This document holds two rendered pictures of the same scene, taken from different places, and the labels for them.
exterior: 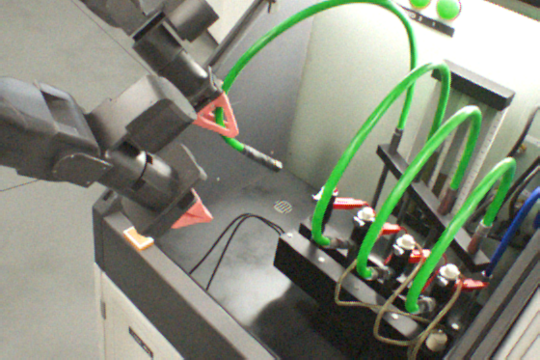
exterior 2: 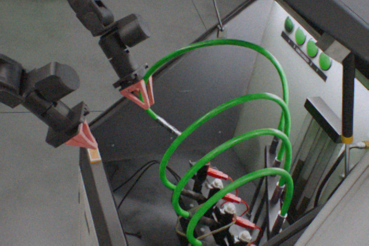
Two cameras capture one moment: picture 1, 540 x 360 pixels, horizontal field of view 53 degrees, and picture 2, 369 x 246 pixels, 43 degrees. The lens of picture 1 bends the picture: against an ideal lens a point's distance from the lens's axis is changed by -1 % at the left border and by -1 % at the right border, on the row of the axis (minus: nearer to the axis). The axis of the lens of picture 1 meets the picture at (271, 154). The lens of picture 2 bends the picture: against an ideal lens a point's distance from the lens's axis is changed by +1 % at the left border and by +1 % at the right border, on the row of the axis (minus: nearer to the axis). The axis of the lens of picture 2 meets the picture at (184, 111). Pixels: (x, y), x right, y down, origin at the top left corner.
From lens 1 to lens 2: 50 cm
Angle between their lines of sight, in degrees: 21
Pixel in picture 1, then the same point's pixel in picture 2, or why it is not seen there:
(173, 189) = (66, 123)
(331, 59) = (264, 77)
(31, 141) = not seen: outside the picture
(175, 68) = (116, 60)
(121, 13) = (91, 22)
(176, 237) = (131, 166)
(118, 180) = (33, 110)
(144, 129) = (45, 88)
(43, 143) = not seen: outside the picture
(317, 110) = (252, 111)
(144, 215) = (51, 133)
